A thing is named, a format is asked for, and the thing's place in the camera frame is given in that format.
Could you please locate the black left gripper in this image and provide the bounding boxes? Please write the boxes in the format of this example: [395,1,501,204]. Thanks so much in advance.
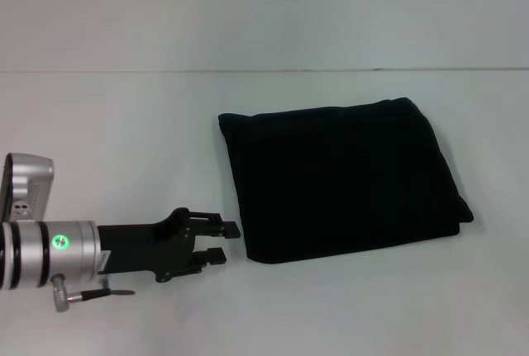
[96,206,242,284]

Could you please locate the black shirt with white print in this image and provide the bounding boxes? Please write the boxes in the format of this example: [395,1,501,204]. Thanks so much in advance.
[217,96,475,267]

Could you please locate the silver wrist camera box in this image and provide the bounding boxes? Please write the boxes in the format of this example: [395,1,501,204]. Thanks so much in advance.
[0,152,56,224]

